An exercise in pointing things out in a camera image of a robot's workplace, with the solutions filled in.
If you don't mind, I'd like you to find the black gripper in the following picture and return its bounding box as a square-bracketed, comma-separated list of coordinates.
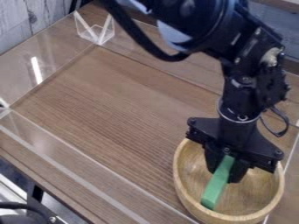
[185, 108, 284, 183]

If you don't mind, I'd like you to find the green rectangular stick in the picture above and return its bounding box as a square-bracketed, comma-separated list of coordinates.
[200, 156, 235, 210]

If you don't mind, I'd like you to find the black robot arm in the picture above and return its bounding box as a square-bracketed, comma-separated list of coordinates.
[141, 0, 289, 183]

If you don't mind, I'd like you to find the wooden bowl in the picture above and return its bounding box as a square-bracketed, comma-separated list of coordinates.
[172, 138, 285, 224]

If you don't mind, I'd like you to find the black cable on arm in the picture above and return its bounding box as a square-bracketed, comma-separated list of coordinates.
[257, 106, 291, 138]

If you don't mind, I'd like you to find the clear acrylic enclosure wall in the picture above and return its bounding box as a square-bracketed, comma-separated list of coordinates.
[0, 104, 196, 224]

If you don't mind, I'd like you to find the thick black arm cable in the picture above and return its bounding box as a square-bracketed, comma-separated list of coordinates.
[97, 0, 192, 63]

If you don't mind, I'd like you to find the black table frame leg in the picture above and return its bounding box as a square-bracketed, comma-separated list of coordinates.
[24, 182, 80, 224]

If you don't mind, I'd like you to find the clear acrylic corner bracket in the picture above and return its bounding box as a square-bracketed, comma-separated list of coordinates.
[73, 11, 114, 46]

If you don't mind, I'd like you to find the black cable under table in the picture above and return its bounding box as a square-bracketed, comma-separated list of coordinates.
[0, 202, 52, 224]

